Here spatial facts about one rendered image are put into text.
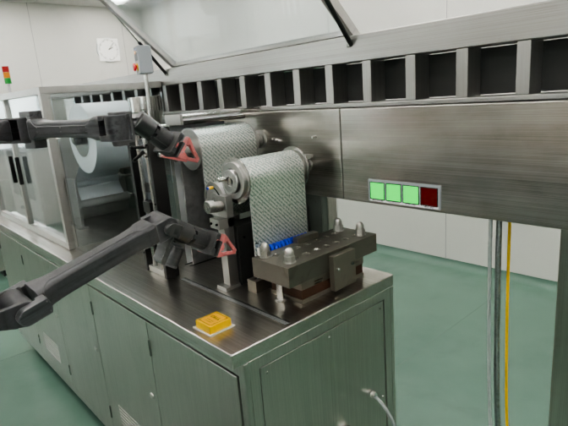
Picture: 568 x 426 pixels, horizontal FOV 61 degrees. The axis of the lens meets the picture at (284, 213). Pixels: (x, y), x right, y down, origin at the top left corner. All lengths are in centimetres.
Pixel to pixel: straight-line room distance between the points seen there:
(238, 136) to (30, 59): 546
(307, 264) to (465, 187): 48
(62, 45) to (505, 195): 640
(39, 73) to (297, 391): 609
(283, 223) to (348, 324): 38
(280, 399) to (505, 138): 89
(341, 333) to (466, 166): 60
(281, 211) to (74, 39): 591
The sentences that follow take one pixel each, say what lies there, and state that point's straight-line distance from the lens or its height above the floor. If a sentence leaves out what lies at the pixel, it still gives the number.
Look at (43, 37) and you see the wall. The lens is 711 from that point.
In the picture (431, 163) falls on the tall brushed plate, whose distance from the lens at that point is 142.
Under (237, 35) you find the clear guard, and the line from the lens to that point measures 193.
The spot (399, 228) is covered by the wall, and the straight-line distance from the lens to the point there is 447.
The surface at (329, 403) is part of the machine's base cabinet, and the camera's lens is 156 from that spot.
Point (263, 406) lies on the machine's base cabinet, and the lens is 136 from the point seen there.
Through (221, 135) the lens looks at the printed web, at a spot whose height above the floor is 137.
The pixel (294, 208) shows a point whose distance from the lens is 160.
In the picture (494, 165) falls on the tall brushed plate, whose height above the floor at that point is 128.
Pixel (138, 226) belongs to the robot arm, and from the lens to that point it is 126.
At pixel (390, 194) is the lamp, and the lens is 150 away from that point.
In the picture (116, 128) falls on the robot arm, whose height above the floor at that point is 144.
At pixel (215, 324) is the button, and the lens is 132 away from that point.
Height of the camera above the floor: 150
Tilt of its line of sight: 14 degrees down
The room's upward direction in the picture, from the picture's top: 4 degrees counter-clockwise
